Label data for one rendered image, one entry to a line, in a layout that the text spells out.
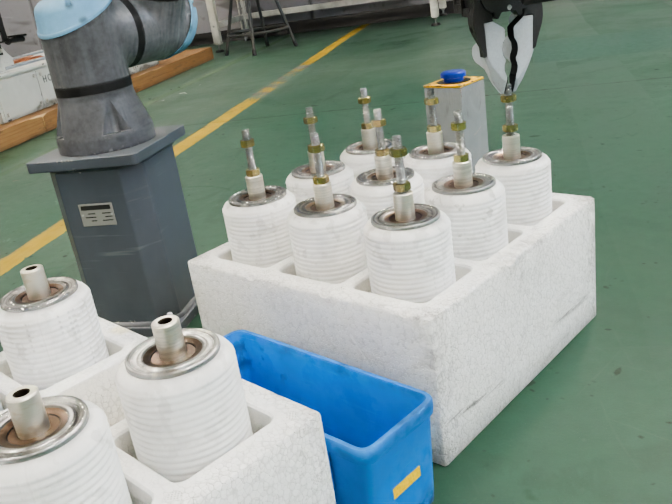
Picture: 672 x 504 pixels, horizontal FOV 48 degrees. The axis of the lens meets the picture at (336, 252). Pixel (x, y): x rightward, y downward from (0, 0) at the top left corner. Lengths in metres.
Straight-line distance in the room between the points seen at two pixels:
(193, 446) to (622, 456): 0.46
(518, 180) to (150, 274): 0.59
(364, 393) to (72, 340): 0.30
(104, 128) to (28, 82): 2.38
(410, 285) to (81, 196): 0.60
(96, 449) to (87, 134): 0.71
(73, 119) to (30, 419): 0.71
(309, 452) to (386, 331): 0.20
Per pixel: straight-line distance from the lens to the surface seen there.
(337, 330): 0.84
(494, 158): 1.00
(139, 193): 1.18
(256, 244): 0.95
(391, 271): 0.80
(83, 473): 0.55
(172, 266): 1.24
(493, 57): 0.96
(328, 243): 0.86
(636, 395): 0.96
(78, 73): 1.19
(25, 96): 3.52
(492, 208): 0.88
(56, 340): 0.78
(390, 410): 0.79
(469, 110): 1.21
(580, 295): 1.06
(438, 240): 0.79
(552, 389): 0.97
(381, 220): 0.81
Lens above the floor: 0.53
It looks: 21 degrees down
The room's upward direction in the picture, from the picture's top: 9 degrees counter-clockwise
